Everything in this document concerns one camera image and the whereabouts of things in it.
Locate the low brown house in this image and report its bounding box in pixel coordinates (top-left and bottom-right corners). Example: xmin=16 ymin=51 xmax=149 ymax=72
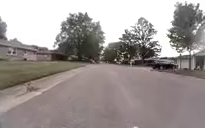
xmin=36 ymin=47 xmax=69 ymax=62

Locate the pale house with porch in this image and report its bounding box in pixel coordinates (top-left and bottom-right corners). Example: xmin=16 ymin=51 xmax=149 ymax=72
xmin=177 ymin=47 xmax=205 ymax=72

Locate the grey house with chimney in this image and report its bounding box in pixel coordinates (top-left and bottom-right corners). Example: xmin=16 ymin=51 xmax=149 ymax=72
xmin=0 ymin=31 xmax=39 ymax=62

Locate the pale concrete kerb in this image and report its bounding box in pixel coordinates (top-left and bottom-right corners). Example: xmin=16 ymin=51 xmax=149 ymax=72
xmin=0 ymin=64 xmax=88 ymax=118

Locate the tall slender tree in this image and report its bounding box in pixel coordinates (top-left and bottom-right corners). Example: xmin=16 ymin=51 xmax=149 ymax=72
xmin=167 ymin=1 xmax=205 ymax=70

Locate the dark vehicle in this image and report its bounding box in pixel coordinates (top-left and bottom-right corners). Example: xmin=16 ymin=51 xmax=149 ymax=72
xmin=151 ymin=58 xmax=179 ymax=71

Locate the large dark tree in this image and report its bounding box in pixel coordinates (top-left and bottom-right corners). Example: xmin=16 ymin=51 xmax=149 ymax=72
xmin=53 ymin=11 xmax=106 ymax=63

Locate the grey asphalt road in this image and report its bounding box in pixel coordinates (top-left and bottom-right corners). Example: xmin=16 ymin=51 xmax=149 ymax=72
xmin=0 ymin=63 xmax=205 ymax=128

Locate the broad spreading tree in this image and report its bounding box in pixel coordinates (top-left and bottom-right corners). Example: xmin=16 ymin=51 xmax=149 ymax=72
xmin=118 ymin=17 xmax=163 ymax=65

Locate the grass lawn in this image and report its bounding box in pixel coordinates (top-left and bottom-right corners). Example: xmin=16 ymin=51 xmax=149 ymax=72
xmin=0 ymin=59 xmax=88 ymax=94

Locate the grass verge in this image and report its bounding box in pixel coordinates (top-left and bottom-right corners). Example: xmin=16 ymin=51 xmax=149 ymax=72
xmin=169 ymin=68 xmax=205 ymax=82

